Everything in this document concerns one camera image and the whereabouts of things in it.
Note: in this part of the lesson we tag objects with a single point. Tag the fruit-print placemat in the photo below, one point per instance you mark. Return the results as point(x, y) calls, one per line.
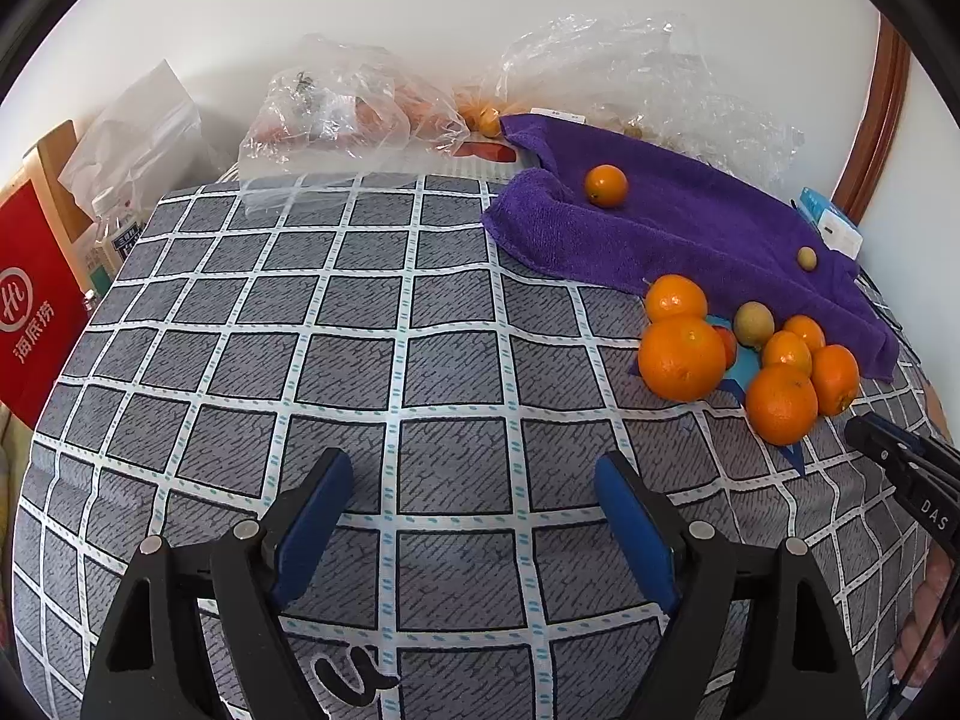
point(450, 161)

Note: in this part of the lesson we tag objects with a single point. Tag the blue star-shaped plate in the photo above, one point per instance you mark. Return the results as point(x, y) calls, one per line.
point(744, 369)

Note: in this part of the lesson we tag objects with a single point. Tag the wooden door frame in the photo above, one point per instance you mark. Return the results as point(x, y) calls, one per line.
point(877, 127)

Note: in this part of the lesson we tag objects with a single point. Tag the white plastic bag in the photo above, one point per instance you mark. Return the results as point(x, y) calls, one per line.
point(139, 142)

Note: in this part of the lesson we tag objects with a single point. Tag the green-brown round fruit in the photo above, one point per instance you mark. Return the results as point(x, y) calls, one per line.
point(754, 322)

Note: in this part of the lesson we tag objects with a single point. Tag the red strawberry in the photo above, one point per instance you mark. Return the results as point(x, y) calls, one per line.
point(727, 346)

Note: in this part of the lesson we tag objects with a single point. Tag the grey checkered blanket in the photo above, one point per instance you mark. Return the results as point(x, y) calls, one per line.
point(337, 360)

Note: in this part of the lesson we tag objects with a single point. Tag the brown cardboard box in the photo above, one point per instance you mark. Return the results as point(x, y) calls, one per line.
point(56, 157)

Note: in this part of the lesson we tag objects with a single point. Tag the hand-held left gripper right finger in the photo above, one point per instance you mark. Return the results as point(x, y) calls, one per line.
point(637, 532)

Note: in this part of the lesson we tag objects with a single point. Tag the small brown longan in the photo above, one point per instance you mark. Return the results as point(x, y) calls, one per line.
point(807, 259)

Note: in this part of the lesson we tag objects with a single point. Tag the purple towel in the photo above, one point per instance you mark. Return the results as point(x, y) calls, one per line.
point(675, 232)

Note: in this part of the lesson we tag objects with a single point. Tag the blue and white box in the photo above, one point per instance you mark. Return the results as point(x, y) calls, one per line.
point(817, 206)

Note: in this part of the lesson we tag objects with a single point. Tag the large orange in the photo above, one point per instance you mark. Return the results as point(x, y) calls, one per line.
point(681, 358)

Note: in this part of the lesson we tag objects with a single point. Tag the white barcode label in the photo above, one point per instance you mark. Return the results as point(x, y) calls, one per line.
point(559, 116)

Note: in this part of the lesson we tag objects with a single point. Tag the large clear plastic bag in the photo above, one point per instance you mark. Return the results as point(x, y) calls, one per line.
point(637, 67)

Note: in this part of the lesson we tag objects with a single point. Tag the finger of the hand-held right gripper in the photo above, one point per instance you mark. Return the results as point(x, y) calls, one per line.
point(926, 454)
point(922, 495)

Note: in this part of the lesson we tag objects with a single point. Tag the pile of small oranges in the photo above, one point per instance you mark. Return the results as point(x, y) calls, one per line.
point(480, 117)

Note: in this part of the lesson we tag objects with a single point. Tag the white charger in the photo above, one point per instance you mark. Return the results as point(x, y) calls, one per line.
point(844, 234)

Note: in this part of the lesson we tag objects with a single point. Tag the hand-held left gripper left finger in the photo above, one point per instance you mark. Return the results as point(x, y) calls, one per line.
point(311, 532)

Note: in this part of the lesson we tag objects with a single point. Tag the red paper bag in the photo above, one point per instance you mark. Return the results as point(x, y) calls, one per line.
point(34, 300)

